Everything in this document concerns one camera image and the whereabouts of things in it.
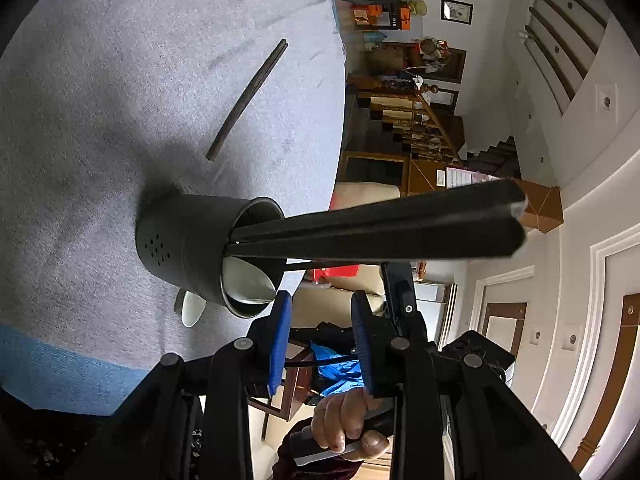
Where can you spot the white ceramic spoon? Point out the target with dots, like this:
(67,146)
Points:
(248,287)

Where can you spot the wall calendar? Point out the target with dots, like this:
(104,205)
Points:
(456,177)

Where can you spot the framed wall picture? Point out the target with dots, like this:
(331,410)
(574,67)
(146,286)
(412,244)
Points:
(456,11)

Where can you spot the wooden stair railing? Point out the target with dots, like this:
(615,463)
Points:
(404,121)

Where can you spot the beige sofa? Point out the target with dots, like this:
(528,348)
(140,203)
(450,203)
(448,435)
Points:
(330,300)

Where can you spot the dark metal utensil holder cup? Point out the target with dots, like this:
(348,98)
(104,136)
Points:
(182,239)

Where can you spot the person right hand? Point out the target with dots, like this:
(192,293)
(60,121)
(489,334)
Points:
(338,425)

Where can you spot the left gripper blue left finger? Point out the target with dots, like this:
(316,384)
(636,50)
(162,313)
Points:
(268,351)

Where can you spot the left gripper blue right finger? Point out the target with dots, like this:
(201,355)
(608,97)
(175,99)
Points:
(378,359)

